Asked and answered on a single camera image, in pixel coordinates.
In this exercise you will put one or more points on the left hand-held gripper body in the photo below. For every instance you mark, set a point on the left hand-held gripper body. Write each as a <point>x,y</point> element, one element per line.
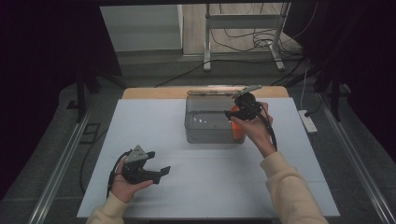
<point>135,168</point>

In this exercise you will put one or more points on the aluminium floor rail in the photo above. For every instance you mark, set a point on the aluminium floor rail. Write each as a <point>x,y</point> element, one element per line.
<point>358,168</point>
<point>59,174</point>

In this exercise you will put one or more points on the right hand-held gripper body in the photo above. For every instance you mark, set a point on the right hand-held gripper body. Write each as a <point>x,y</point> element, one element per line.
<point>247,107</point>

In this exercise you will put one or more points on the white metal stand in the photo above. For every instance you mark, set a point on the white metal stand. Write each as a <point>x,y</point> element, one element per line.
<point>207,37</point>

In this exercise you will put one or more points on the white power strip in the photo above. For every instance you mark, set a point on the white power strip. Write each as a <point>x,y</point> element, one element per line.
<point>308,123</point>

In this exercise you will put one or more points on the white cabinet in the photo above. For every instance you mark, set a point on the white cabinet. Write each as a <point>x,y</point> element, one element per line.
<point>140,28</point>

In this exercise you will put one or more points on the orange phone case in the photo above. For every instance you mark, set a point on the orange phone case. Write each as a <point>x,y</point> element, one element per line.
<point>239,130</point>

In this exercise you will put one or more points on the black stand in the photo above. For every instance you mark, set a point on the black stand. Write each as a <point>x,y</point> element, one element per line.
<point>81,93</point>
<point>335,99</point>

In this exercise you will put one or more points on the grey transparent plastic box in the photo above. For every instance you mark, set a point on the grey transparent plastic box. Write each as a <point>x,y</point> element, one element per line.
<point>205,130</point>

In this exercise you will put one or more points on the dark curtain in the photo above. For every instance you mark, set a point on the dark curtain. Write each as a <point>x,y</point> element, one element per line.
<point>37,77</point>
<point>367,62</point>

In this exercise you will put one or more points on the wooden table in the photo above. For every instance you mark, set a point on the wooden table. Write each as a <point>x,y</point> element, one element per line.
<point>155,92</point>

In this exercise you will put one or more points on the person's left hand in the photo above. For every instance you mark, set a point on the person's left hand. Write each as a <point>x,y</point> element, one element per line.
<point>123,189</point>

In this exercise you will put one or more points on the person's right hand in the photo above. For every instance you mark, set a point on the person's right hand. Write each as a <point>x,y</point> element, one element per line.
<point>260,133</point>

